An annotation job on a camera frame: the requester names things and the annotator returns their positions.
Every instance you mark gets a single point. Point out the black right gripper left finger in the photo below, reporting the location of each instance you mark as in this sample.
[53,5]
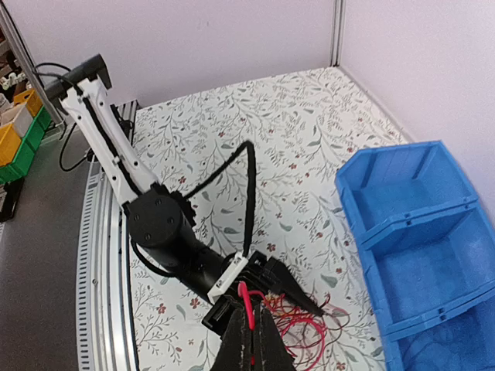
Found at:
[231,324]

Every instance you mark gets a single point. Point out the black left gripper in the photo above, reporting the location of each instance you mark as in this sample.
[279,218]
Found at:
[267,275]

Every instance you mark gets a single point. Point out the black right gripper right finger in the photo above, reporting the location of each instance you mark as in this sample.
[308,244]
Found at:
[269,351]

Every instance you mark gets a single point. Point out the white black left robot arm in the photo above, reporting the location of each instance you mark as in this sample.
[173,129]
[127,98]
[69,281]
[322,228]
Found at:
[160,222]

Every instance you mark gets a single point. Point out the blue three-compartment plastic bin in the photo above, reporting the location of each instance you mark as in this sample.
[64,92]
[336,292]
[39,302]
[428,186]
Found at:
[426,247]

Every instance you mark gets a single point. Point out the floral patterned tablecloth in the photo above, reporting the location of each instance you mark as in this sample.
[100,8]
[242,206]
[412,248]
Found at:
[304,126]

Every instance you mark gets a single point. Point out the green storage bin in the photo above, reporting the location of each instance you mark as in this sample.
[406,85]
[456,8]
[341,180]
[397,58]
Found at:
[31,131]

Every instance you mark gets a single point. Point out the yellow storage bin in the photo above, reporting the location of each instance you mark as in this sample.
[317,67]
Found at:
[11,131]

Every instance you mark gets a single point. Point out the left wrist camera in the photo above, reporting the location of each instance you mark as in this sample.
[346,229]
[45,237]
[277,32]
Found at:
[234,268]

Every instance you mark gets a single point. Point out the aluminium front rail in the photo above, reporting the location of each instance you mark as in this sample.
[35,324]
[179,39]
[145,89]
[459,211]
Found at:
[104,320]

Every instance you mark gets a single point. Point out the aluminium frame post left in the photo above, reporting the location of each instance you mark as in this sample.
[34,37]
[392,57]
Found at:
[337,31]

